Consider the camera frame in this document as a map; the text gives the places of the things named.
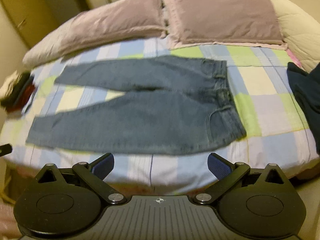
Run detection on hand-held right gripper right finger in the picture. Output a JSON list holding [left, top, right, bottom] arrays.
[[192, 152, 292, 205]]

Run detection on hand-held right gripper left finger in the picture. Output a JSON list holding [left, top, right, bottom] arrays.
[[29, 152, 127, 205]]

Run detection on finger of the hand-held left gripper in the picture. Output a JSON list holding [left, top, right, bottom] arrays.
[[0, 144, 13, 158]]

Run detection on blue jeans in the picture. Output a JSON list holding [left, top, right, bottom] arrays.
[[26, 55, 247, 155]]

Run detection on dark red black bundle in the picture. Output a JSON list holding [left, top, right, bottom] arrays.
[[0, 72, 37, 113]]

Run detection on white crumpled cloth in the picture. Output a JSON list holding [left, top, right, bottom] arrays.
[[0, 71, 25, 98]]

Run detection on bed with checkered sheet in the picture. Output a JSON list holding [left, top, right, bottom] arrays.
[[0, 37, 320, 192]]

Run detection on white striped duvet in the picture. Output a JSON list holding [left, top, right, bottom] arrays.
[[22, 25, 83, 68]]

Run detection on dark navy garment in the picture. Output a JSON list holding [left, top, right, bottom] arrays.
[[286, 61, 320, 154]]

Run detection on pink pillow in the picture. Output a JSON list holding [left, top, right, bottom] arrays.
[[161, 0, 287, 50], [57, 0, 167, 55]]

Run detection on cream padded headboard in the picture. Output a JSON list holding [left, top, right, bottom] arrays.
[[245, 0, 320, 67]]

